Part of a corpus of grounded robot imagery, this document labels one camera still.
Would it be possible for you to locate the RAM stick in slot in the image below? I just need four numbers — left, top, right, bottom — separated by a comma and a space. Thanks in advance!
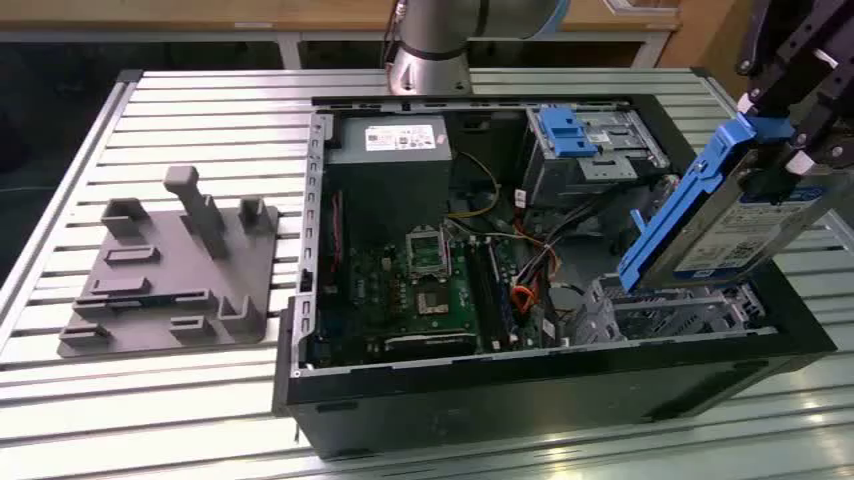
486, 238, 521, 344

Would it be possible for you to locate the hard disk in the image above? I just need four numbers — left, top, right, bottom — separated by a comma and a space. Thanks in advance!
617, 112, 854, 294

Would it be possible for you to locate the grey parts rack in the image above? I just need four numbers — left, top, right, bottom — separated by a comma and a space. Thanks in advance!
57, 164, 282, 359

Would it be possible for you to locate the black open PC case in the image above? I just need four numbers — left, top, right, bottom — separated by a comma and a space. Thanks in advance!
270, 92, 840, 459

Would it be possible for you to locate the black graphics card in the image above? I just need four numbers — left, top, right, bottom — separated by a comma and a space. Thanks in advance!
381, 332, 481, 359

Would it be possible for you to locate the metal disk bay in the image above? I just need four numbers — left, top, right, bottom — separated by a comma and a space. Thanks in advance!
572, 272, 781, 346

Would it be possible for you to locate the CPU socket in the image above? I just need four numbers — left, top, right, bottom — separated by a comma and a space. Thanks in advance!
405, 224, 456, 279

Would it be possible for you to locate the orange SATA cable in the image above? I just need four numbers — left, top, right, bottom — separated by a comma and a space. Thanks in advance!
510, 284, 556, 322

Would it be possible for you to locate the yellow power wire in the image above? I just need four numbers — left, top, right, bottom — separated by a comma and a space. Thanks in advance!
446, 152, 504, 220

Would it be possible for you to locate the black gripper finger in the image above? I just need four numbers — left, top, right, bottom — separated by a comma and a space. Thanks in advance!
785, 43, 854, 175
733, 0, 849, 120

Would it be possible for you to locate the red wire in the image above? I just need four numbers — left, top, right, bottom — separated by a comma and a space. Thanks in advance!
331, 192, 353, 296

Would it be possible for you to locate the green motherboard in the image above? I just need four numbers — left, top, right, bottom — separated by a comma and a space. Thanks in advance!
317, 219, 562, 361

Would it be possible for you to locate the metal optical drive cage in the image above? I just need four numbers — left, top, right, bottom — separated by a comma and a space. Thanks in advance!
524, 107, 673, 207

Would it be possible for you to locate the multicoloured wire bundle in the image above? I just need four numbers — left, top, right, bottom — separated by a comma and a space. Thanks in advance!
517, 232, 564, 291

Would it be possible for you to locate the grey power supply unit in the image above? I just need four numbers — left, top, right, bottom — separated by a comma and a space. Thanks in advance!
323, 114, 456, 244

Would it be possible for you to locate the blue drive cage latch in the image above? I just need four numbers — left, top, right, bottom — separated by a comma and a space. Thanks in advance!
540, 107, 600, 159

